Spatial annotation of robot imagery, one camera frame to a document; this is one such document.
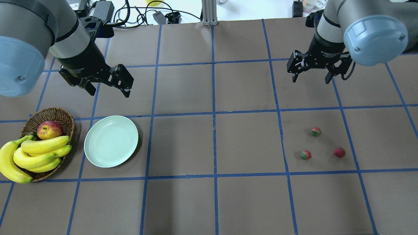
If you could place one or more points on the red yellow apple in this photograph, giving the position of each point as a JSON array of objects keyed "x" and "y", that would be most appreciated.
[{"x": 49, "y": 130}]

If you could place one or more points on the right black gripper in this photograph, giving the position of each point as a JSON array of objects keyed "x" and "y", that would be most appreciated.
[{"x": 327, "y": 50}]

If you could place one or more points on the black power adapter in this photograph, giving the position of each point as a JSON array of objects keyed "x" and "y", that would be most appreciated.
[{"x": 102, "y": 10}]

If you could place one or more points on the red strawberry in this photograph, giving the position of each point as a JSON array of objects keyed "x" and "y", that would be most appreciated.
[
  {"x": 305, "y": 155},
  {"x": 339, "y": 152},
  {"x": 315, "y": 131}
]

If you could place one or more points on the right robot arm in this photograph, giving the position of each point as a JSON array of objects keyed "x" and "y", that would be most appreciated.
[{"x": 356, "y": 32}]

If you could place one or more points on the light green plate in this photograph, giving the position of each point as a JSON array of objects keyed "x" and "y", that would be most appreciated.
[{"x": 111, "y": 141}]

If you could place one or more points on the aluminium frame post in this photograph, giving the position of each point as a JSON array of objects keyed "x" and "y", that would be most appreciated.
[{"x": 209, "y": 13}]

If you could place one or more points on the brown wicker basket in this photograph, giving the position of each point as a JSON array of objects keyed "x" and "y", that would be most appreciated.
[{"x": 57, "y": 114}]

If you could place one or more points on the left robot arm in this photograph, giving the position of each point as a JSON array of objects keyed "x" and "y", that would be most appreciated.
[{"x": 30, "y": 29}]

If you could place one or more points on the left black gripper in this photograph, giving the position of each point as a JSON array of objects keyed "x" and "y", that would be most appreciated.
[{"x": 84, "y": 62}]

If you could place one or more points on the yellow banana bunch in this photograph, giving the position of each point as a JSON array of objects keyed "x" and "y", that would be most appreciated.
[{"x": 26, "y": 160}]

